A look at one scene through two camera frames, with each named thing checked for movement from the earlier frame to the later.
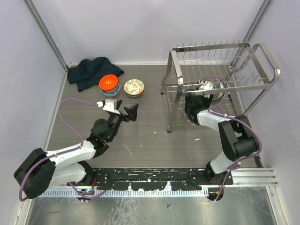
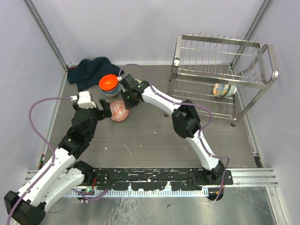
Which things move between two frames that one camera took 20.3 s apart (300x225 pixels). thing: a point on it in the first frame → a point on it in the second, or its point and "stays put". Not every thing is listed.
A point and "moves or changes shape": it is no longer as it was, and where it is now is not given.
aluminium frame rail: x=255 y=177 stays put
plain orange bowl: x=108 y=82 stays put
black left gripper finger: x=132 y=112 → x=107 y=112
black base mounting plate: x=147 y=179 stays put
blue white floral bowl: x=112 y=92 stays put
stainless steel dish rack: x=236 y=74 moves or changes shape
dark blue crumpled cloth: x=86 y=74 stays put
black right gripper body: x=205 y=101 → x=129 y=101
